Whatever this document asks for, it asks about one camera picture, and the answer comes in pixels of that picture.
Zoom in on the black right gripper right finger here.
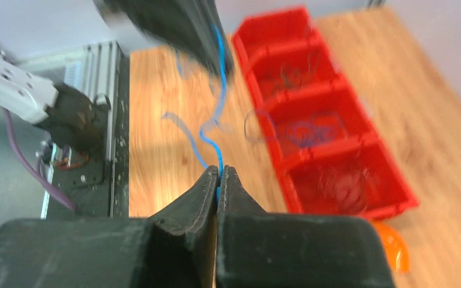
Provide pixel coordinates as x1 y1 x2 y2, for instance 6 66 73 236
215 166 395 287

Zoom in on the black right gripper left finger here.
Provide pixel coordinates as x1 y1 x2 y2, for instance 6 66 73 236
0 166 219 287

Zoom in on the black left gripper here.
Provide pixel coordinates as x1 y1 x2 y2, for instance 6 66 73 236
94 0 235 78

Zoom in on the blue cable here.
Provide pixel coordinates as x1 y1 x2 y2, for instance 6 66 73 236
161 23 231 200

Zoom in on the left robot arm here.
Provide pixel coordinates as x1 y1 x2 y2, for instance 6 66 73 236
0 1 234 152

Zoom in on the red plastic compartment tray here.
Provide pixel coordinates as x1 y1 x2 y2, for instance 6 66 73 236
232 7 419 220

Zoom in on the orange plastic piece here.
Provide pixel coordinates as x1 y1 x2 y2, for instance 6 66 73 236
371 221 411 274

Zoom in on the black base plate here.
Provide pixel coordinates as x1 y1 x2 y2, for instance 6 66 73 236
41 49 130 220

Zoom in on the aluminium frame rail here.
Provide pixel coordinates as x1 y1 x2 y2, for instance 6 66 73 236
18 41 122 219

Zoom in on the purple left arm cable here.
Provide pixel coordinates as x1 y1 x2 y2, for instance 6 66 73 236
2 107 76 211

